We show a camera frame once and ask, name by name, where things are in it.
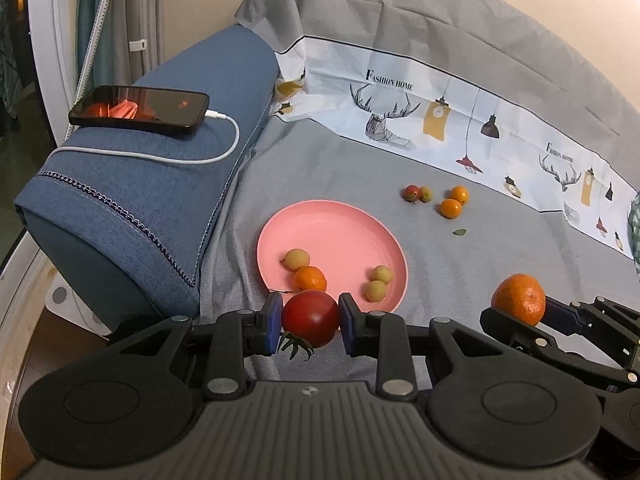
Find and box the white round frame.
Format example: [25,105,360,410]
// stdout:
[27,0,96,146]

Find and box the black-white braided cord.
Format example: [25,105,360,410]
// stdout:
[75,0,122,98]

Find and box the grey printed bedsheet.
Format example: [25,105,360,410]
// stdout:
[197,0,640,396]

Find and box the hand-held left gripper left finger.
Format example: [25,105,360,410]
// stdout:
[107,294,283,400]

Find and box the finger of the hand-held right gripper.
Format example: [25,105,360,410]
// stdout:
[480,306,640,388]
[542,297,640,368]

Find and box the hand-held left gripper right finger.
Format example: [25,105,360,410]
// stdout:
[340,292,531,401]

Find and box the grey curtain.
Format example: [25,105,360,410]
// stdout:
[107,0,166,83]

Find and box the white charging cable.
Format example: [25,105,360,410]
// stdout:
[50,110,240,165]

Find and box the mandarin orange with stem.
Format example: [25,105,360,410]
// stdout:
[270,266,328,295]

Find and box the blue sofa armrest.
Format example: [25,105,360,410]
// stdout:
[14,25,280,318]

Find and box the green checked cloth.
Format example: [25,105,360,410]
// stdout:
[627,195,640,262]

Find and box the white dotted board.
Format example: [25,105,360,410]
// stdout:
[46,280,110,335]

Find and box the pink plate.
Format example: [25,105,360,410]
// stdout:
[256,200,409,313]

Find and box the black smartphone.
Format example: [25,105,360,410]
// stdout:
[68,86,210,135]

